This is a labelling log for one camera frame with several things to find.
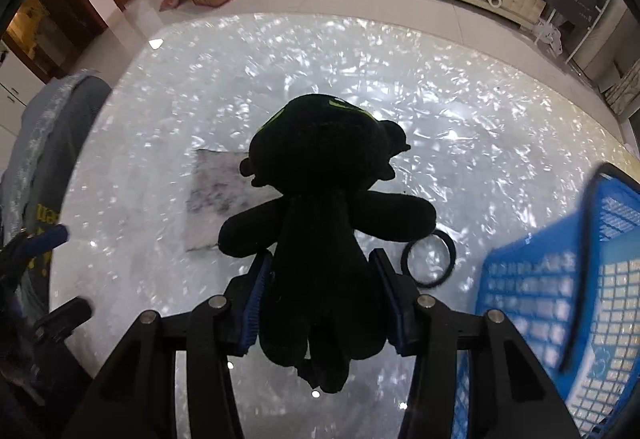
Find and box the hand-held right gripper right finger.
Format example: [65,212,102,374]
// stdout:
[369,249,583,439]

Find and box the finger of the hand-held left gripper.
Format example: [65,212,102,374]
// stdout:
[0,224,69,270]
[30,296,93,345]

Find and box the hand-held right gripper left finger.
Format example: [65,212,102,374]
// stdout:
[82,251,275,439]

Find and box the black plush toy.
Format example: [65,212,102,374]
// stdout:
[218,94,437,395]

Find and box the blue plastic basket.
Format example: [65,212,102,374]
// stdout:
[452,162,640,439]

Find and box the grey speckled cloth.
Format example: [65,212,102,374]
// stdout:
[184,148,281,254]

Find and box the white cabinet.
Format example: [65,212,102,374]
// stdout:
[0,44,31,110]

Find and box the white plastic bag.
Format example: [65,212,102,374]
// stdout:
[532,16,565,55]

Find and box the patterned curtain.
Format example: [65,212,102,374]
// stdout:
[605,64,640,120]

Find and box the black ring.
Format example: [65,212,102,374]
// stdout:
[401,229,457,290]

